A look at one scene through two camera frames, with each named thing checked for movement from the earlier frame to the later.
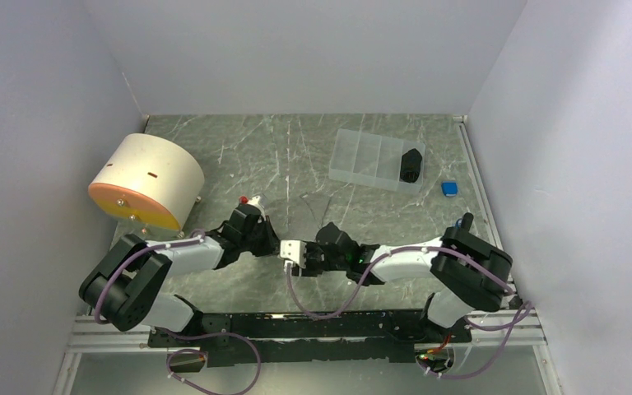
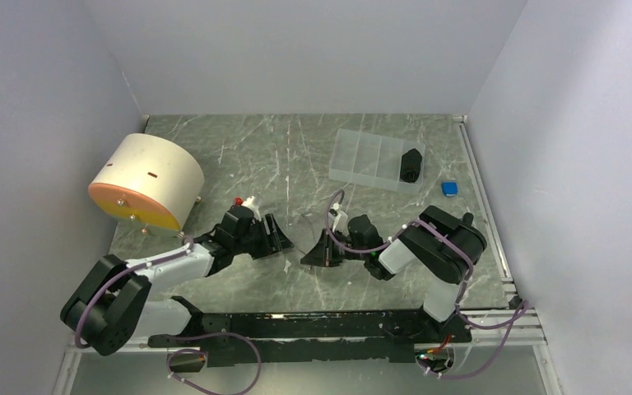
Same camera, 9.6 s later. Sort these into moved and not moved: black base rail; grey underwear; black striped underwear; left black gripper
Moved: grey underwear
Not moved: black striped underwear; black base rail; left black gripper
